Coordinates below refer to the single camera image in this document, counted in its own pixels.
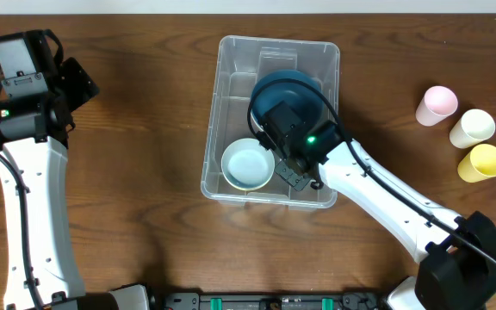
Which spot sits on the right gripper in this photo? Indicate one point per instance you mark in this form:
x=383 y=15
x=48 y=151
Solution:
x=291 y=175

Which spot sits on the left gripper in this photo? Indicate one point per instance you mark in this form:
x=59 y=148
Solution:
x=77 y=82

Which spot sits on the small grey bowl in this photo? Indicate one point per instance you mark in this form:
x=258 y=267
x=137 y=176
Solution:
x=246 y=161

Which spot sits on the pink plastic cup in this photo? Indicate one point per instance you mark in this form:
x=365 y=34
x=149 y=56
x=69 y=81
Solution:
x=438 y=103

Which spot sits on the cream plastic cup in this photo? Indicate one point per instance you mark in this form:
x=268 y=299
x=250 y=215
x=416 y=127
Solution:
x=475 y=126

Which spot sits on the yellow cup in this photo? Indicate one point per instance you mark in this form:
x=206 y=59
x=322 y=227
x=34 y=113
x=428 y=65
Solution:
x=479 y=164

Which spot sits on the small white bowl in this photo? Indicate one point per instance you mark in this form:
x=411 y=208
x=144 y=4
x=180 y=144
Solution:
x=246 y=186

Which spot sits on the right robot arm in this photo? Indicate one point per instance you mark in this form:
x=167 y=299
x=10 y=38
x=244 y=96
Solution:
x=456 y=256

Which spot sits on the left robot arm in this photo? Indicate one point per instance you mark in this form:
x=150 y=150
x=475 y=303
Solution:
x=39 y=91

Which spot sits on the clear plastic storage bin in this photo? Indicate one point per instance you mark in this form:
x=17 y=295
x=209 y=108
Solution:
x=242 y=62

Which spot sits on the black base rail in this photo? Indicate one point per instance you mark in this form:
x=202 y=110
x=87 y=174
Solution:
x=345 y=301

